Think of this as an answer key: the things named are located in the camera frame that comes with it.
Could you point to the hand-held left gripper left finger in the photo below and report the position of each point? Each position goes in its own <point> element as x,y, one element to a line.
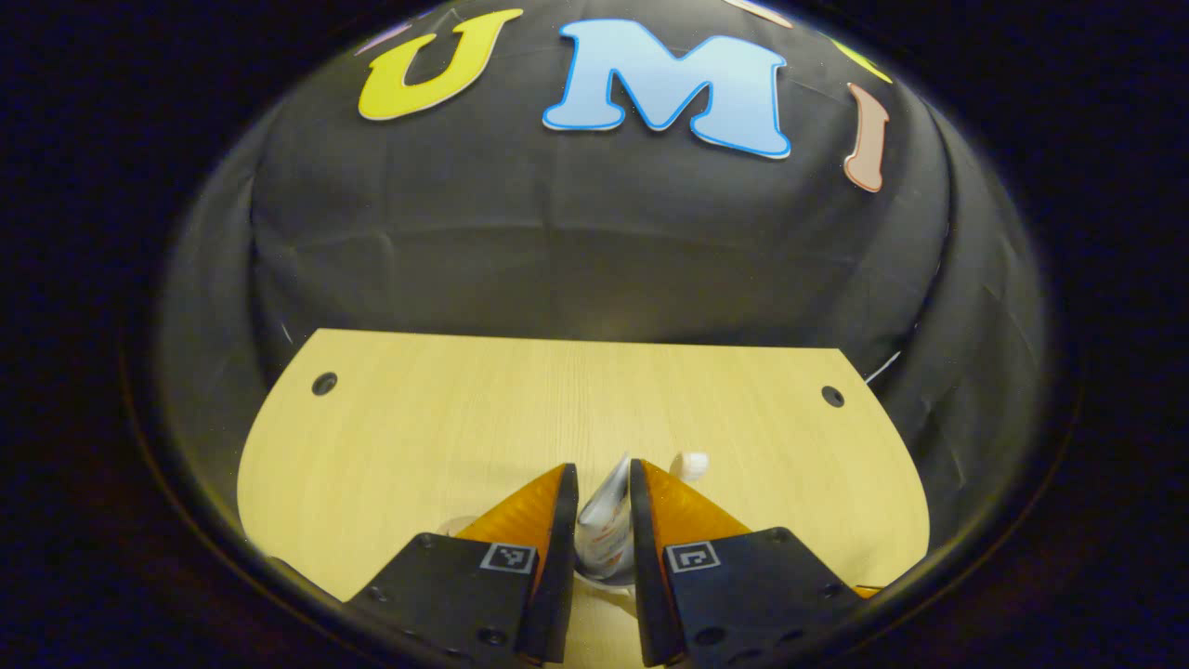
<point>557,576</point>

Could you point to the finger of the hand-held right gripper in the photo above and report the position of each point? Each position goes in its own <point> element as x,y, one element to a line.
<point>868,591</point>

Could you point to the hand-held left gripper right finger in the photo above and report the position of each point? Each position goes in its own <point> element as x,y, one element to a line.
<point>646,576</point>

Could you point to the white toothpaste tube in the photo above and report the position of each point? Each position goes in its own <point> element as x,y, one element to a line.
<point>606,520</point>

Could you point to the light wooden desktop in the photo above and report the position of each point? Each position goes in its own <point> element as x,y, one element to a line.
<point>418,437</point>

